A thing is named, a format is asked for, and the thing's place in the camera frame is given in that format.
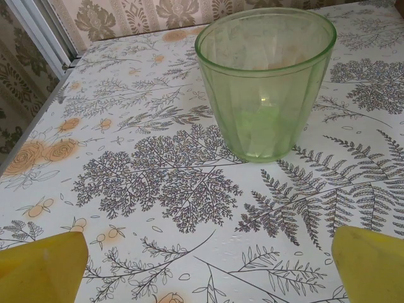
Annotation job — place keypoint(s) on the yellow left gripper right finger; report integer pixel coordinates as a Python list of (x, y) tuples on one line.
[(372, 271)]

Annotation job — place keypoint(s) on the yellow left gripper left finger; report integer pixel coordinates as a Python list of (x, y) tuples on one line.
[(38, 274)]

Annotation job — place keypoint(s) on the green plastic cup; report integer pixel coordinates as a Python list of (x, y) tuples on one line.
[(265, 132)]

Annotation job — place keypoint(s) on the aluminium frame post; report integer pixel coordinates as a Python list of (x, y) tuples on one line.
[(47, 28)]

